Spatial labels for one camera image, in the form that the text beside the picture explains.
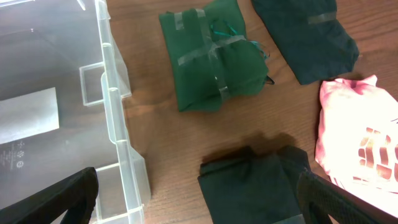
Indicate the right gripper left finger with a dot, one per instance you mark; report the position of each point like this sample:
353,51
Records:
73,198

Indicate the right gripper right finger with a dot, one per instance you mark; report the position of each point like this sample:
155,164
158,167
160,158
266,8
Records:
321,202

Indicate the green garment with tape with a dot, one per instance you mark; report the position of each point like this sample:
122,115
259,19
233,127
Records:
211,56

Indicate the pink white printed garment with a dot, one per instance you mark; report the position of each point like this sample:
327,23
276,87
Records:
357,140

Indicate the dark green-black folded garment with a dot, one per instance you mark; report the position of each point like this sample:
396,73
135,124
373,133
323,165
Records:
243,187

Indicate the white label in bin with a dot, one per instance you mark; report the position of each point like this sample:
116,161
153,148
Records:
28,115

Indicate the clear plastic storage bin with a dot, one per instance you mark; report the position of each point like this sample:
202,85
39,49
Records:
68,45

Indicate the dark navy folded garment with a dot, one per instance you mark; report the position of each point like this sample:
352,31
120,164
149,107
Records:
310,38

